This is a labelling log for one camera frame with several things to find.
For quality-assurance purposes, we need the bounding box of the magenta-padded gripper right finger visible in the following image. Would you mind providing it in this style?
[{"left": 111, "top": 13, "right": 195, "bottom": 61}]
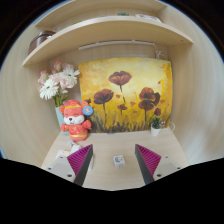
[{"left": 134, "top": 143, "right": 182, "bottom": 186}]

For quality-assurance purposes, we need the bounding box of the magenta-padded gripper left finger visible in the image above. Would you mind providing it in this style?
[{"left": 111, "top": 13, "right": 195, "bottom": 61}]
[{"left": 46, "top": 143, "right": 94, "bottom": 187}]

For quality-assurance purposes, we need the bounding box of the small white charger block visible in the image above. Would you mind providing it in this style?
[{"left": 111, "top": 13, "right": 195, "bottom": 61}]
[{"left": 112, "top": 154, "right": 127, "bottom": 169}]

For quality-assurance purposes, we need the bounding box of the small plant in white pot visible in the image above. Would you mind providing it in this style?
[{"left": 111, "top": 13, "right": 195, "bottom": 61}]
[{"left": 150, "top": 115, "right": 163, "bottom": 137}]

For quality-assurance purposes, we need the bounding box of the red plush mouse toy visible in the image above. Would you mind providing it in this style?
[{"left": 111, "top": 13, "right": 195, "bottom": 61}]
[{"left": 58, "top": 99, "right": 94, "bottom": 143}]

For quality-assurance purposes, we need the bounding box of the light blue vase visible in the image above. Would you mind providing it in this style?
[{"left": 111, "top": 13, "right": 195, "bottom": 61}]
[{"left": 54, "top": 105, "right": 69, "bottom": 135}]

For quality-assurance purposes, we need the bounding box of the yellow poppy flower painting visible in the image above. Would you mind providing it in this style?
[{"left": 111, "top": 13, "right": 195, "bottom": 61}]
[{"left": 78, "top": 57, "right": 174, "bottom": 134}]

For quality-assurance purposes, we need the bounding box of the pink and white flower bouquet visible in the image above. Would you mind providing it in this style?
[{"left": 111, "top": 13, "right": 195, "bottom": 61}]
[{"left": 37, "top": 60, "right": 81, "bottom": 108}]

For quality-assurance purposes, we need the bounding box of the white light bar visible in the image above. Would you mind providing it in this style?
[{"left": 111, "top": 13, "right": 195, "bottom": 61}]
[{"left": 78, "top": 40, "right": 157, "bottom": 51}]

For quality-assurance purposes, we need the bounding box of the wooden shelf unit with items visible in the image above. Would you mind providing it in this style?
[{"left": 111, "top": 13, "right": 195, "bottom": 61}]
[{"left": 22, "top": 0, "right": 194, "bottom": 67}]

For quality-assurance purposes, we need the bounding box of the thin white lamp cord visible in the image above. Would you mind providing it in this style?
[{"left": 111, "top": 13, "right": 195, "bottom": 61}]
[{"left": 153, "top": 42, "right": 167, "bottom": 61}]

